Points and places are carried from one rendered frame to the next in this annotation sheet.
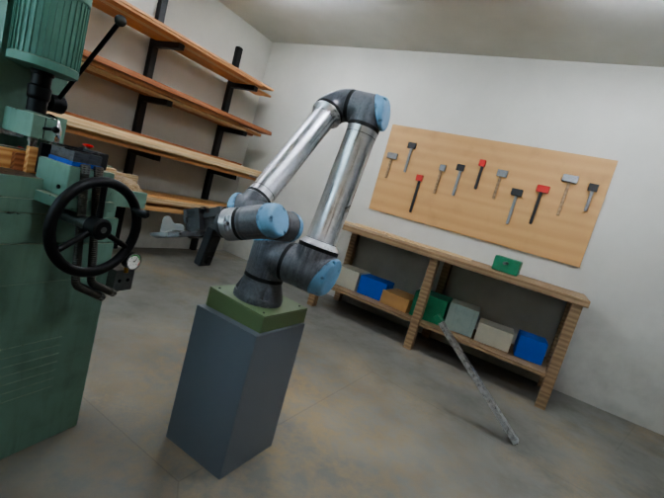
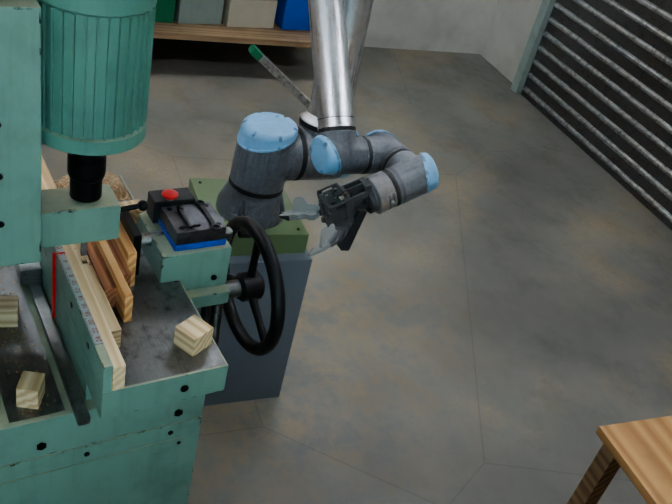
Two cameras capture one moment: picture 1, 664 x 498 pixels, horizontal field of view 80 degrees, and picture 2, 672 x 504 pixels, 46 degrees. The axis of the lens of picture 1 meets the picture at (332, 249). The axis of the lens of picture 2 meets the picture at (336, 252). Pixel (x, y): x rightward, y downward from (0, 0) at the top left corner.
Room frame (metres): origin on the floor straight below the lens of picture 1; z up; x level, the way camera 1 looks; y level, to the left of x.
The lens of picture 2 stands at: (0.27, 1.65, 1.84)
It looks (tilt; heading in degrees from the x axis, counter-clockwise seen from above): 35 degrees down; 303
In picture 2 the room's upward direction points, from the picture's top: 15 degrees clockwise
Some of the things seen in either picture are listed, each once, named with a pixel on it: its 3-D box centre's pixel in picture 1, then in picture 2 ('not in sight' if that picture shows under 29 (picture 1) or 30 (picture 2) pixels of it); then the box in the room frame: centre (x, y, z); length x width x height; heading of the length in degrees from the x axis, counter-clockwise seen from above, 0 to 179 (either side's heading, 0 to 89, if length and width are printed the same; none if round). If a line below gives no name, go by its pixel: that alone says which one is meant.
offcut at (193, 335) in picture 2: not in sight; (193, 335); (0.96, 0.93, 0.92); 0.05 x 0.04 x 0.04; 96
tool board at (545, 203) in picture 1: (475, 188); not in sight; (3.80, -1.14, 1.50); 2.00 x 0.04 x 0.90; 62
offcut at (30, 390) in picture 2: not in sight; (30, 389); (1.09, 1.14, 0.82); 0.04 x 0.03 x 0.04; 132
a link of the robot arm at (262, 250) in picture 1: (273, 253); (266, 151); (1.48, 0.21, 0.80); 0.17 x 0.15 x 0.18; 68
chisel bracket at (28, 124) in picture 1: (30, 126); (72, 218); (1.22, 0.99, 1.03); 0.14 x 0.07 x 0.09; 70
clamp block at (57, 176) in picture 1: (75, 179); (182, 249); (1.16, 0.78, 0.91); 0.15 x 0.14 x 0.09; 160
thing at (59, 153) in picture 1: (82, 155); (186, 216); (1.17, 0.78, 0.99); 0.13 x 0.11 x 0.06; 160
